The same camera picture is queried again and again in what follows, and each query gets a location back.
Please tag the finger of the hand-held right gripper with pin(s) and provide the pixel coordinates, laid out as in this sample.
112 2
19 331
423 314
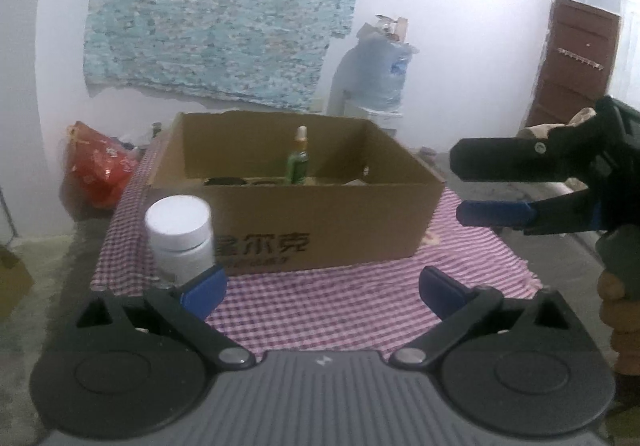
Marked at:
492 213
500 158

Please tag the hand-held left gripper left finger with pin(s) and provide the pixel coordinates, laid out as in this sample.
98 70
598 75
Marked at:
205 291

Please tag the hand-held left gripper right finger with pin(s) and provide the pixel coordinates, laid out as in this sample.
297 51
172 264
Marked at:
442 291

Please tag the white plastic bottle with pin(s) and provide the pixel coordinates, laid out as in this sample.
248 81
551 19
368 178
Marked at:
177 236

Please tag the brown cardboard box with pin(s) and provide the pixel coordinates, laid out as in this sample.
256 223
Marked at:
350 226

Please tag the green dropper bottle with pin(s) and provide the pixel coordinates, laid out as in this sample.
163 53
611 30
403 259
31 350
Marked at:
297 166

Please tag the person's right hand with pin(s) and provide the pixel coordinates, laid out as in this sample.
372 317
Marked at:
617 321

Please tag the brown wooden door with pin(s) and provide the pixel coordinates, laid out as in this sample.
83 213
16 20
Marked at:
575 91

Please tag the door hook rack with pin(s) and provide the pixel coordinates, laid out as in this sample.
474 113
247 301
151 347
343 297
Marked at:
580 58

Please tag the purple checkered tablecloth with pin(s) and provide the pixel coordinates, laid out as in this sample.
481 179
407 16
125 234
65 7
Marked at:
325 306

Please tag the white water dispenser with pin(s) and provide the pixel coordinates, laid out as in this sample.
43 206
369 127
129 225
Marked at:
370 118

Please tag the small pink bottle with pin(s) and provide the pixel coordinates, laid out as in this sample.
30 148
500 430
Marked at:
400 30

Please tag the red plastic bag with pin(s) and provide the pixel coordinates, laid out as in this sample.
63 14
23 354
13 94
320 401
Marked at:
100 166

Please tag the small dark bottle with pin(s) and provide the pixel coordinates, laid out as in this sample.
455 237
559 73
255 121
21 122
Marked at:
157 131

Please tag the small white container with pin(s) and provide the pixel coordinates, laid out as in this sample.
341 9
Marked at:
384 23

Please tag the small cardboard box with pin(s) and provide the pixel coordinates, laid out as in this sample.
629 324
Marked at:
15 281

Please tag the white wall socket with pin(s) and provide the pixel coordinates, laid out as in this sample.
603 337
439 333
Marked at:
317 106

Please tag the blue floral wall cloth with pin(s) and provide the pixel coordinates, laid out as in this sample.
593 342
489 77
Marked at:
225 6

